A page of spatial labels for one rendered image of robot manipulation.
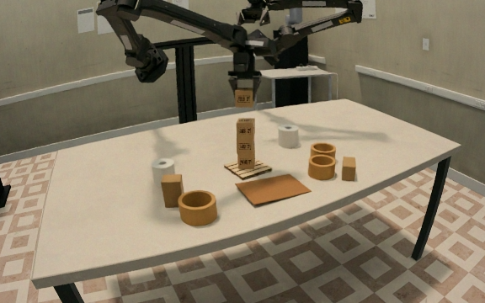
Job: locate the small wooden pallet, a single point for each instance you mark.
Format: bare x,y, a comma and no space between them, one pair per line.
243,174

